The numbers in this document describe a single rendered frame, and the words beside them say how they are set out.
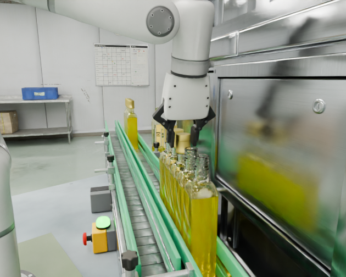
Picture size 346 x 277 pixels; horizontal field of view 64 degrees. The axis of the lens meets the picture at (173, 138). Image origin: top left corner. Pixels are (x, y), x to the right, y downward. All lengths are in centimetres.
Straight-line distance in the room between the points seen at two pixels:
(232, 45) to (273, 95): 20
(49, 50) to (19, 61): 63
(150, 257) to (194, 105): 36
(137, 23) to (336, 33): 28
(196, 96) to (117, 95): 585
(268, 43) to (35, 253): 75
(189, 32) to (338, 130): 29
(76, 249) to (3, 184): 47
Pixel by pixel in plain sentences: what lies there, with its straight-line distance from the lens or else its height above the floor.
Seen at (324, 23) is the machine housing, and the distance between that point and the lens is 47.
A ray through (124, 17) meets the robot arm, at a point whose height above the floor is 138.
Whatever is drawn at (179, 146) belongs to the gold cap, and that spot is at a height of 114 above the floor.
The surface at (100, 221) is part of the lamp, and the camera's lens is 92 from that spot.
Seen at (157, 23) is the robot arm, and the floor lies 137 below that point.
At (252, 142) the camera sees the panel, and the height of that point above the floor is 115.
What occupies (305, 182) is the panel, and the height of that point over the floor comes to 113.
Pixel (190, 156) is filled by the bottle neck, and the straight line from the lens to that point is 58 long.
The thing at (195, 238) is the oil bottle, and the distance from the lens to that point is 57.
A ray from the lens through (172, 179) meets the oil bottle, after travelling 65.
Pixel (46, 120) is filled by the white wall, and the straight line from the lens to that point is 654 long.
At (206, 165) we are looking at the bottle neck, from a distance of 53.
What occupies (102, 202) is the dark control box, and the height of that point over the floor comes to 80.
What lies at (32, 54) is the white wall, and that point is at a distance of 650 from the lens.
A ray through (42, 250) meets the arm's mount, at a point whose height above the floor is 84.
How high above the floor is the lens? 129
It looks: 12 degrees down
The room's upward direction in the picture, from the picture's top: straight up
